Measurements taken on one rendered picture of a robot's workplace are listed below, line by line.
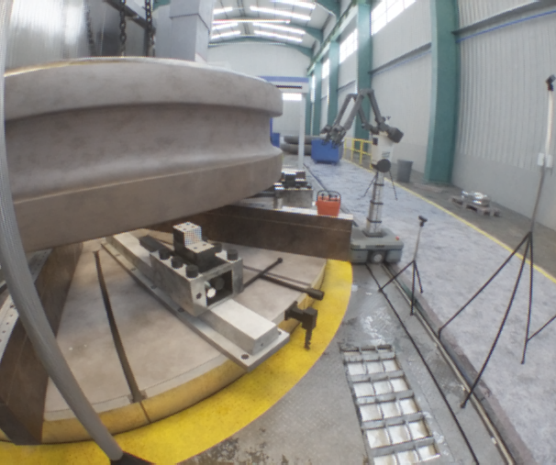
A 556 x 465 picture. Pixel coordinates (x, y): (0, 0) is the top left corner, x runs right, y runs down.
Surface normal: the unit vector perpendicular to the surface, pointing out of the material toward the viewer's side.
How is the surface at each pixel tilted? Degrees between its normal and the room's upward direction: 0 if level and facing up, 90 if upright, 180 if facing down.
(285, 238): 90
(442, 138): 90
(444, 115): 90
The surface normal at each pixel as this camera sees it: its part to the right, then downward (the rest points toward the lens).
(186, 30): 0.03, 0.36
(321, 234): -0.30, 0.32
